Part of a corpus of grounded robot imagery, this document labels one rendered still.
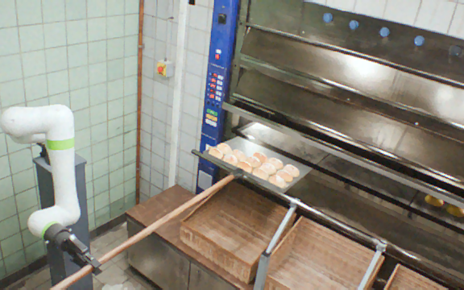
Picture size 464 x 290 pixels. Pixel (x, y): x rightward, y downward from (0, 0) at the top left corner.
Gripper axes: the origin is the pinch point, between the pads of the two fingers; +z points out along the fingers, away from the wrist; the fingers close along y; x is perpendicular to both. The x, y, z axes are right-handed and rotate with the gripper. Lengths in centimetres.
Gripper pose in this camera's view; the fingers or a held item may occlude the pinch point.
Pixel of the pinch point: (93, 265)
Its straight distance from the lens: 169.3
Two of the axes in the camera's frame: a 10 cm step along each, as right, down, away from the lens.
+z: 8.1, 3.7, -4.6
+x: -5.8, 3.2, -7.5
